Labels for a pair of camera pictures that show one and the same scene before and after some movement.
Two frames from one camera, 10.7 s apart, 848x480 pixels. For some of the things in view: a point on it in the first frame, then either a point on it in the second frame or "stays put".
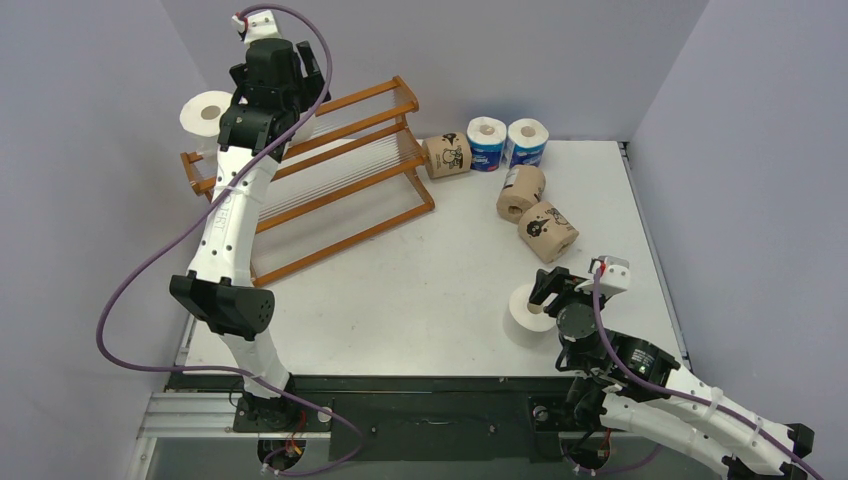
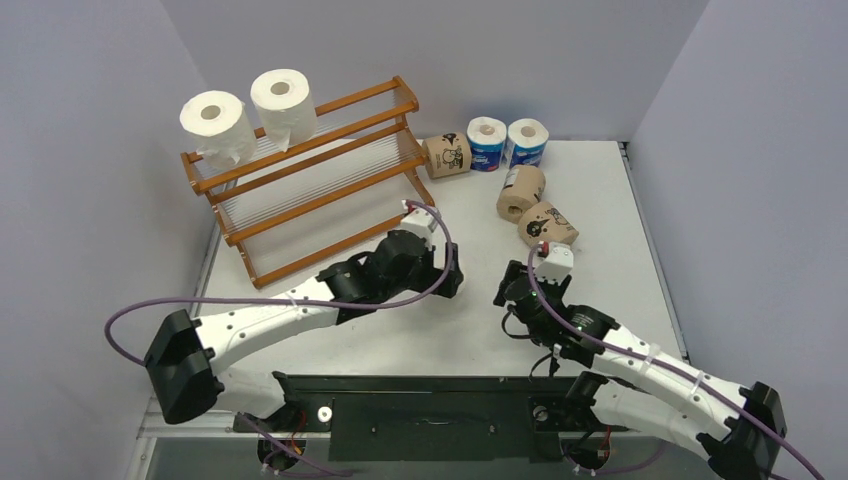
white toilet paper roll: [202, 114] stays put
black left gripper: [312, 85] -> [433, 276]
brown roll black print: [546, 231] stays put
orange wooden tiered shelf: [354, 176] stays put
